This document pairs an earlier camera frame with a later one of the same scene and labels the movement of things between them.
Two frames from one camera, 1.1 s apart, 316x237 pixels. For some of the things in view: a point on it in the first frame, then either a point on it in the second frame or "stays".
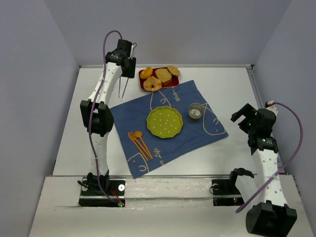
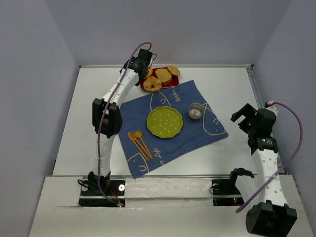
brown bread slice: x=164 y=75 stays
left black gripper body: x=129 y=68 → x=143 y=71
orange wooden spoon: x=138 y=134 stays
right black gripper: x=244 y=112 stays
